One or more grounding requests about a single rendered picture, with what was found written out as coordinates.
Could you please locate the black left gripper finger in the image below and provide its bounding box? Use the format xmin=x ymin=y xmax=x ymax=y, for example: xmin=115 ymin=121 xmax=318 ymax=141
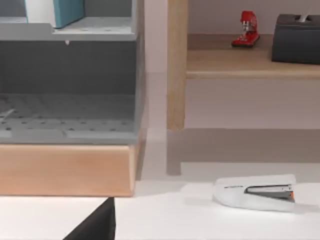
xmin=62 ymin=196 xmax=117 ymax=240

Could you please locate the pale wooden drawer front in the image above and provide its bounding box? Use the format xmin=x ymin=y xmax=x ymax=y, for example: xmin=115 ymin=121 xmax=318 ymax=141
xmin=0 ymin=143 xmax=137 ymax=198

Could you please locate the grey pierced drawer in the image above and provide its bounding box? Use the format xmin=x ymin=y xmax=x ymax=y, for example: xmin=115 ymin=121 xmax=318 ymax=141
xmin=0 ymin=92 xmax=140 ymax=146

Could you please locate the white stapler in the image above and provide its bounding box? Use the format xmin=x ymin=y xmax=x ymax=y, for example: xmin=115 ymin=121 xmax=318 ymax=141
xmin=212 ymin=174 xmax=297 ymax=213

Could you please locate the wooden cupboard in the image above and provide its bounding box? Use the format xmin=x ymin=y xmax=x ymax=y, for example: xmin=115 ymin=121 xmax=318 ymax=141
xmin=0 ymin=0 xmax=148 ymax=181

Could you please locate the wooden open shelf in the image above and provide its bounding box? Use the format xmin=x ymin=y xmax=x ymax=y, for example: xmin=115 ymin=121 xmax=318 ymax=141
xmin=166 ymin=0 xmax=320 ymax=132

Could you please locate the teal book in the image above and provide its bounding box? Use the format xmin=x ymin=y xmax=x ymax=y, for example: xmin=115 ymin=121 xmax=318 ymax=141
xmin=51 ymin=0 xmax=87 ymax=29

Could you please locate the white book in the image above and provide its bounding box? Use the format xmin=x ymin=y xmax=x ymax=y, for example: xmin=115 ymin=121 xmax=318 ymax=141
xmin=23 ymin=0 xmax=55 ymax=25

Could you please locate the red stapler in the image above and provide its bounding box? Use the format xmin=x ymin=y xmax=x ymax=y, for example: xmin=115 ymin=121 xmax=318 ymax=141
xmin=231 ymin=10 xmax=261 ymax=49

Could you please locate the dark grey tissue box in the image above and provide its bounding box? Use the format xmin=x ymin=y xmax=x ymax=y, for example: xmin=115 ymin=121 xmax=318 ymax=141
xmin=271 ymin=13 xmax=320 ymax=65

